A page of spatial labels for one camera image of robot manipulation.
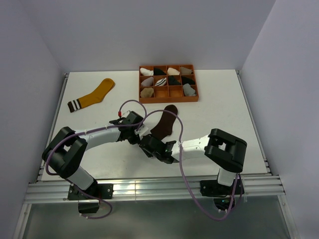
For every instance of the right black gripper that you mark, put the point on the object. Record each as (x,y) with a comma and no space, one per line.
(148,153)

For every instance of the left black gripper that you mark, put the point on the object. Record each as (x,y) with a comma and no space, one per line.
(134,141)

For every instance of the dark brown sock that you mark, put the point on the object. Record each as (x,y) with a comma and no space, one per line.
(165,125)

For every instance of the grey sock black stripes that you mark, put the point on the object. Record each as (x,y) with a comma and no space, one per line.
(189,91)

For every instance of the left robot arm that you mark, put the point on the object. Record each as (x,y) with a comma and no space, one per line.
(65,152)

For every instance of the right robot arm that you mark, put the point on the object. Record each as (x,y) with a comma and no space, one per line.
(224,149)

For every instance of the beige rolled sock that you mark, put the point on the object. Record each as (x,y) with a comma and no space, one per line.
(147,93)

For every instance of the mustard yellow sock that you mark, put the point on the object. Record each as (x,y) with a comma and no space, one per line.
(92,98)

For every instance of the grey rolled sock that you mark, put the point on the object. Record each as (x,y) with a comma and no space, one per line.
(147,82)

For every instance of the orange compartment tray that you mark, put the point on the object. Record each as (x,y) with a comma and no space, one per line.
(167,93)

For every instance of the white black striped rolled sock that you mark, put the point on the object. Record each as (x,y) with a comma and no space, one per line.
(161,82)

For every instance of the dark green rolled sock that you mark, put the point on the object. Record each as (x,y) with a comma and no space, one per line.
(172,81)

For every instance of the black rolled sock top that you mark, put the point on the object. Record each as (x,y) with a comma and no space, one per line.
(159,72)

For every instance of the black rolled sock right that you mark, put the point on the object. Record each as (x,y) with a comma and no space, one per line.
(187,80)

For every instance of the cream rolled sock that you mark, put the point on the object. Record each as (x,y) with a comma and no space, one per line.
(172,71)

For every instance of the taupe rolled sock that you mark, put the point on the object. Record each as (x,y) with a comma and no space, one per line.
(185,71)

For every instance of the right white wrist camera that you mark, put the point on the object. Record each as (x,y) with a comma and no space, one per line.
(142,130)

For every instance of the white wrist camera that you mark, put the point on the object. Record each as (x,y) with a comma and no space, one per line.
(123,114)
(142,130)

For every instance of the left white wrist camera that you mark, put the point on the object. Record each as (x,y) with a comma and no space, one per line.
(123,114)

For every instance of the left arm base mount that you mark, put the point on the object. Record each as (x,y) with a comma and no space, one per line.
(101,191)

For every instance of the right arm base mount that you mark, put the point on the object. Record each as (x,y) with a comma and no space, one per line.
(221,194)

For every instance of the aluminium frame rail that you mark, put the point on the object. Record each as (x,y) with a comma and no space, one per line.
(151,189)

